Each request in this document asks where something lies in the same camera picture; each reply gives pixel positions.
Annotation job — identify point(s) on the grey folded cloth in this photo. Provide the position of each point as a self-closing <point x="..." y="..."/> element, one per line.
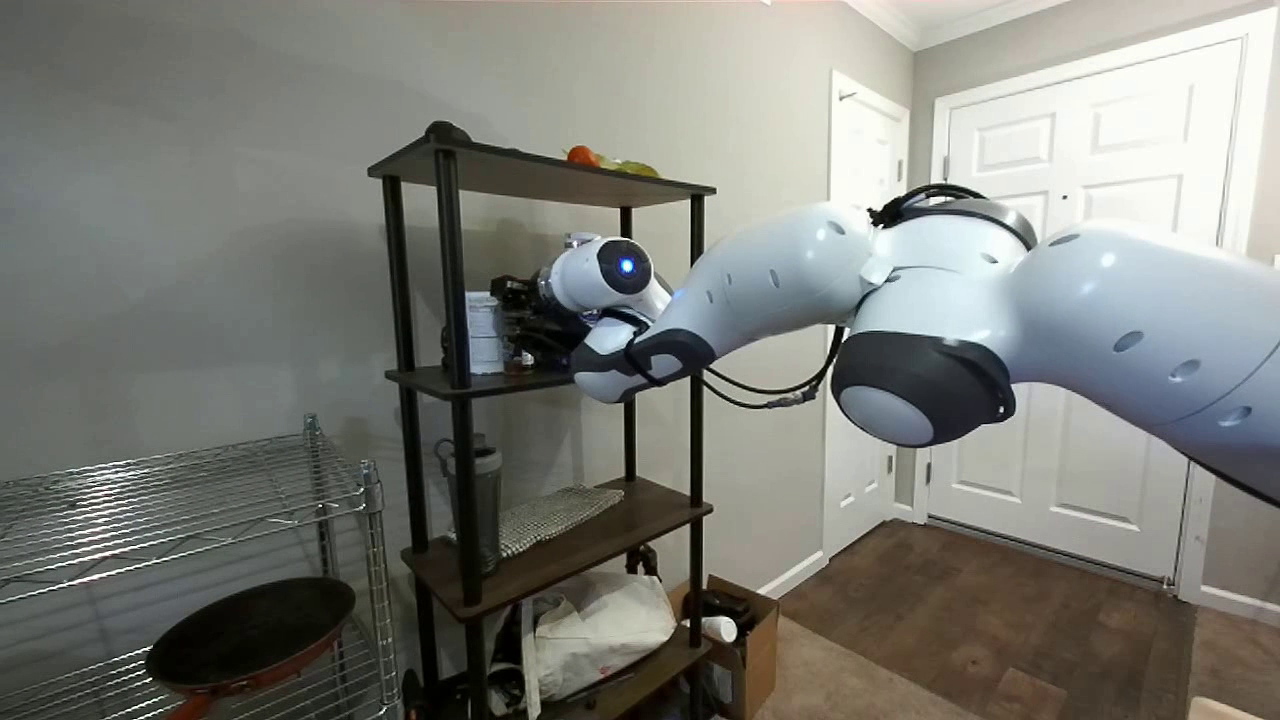
<point x="555" y="512"/>

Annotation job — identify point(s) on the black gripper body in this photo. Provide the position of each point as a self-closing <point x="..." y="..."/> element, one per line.
<point x="558" y="326"/>

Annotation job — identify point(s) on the white item in cardboard box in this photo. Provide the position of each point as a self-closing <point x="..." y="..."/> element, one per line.
<point x="716" y="630"/>

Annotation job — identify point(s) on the green fruit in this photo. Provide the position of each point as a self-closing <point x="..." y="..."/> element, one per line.
<point x="633" y="171"/>

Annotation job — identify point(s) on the black round bowl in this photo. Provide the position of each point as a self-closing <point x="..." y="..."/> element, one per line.
<point x="246" y="634"/>

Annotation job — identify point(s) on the orange fruit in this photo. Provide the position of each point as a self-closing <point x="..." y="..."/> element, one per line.
<point x="583" y="156"/>

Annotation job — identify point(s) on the dark rounded object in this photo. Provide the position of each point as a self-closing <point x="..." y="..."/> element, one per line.
<point x="444" y="132"/>

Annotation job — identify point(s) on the white plastic bag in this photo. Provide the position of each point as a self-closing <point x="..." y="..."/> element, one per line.
<point x="594" y="626"/>

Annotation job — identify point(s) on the white printed box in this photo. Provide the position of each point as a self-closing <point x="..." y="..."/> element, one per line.
<point x="480" y="334"/>

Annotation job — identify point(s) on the narrow white panel door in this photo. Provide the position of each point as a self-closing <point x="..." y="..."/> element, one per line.
<point x="867" y="146"/>

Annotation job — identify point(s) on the brown cardboard box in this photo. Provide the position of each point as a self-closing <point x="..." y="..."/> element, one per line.
<point x="757" y="654"/>

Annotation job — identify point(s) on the dark grey travel mug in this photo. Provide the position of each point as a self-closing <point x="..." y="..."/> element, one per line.
<point x="480" y="504"/>

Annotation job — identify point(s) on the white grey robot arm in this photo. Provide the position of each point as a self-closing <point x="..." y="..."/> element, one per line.
<point x="1133" y="334"/>

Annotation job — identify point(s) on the black frame wooden shelf unit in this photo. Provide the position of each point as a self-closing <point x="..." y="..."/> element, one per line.
<point x="453" y="443"/>

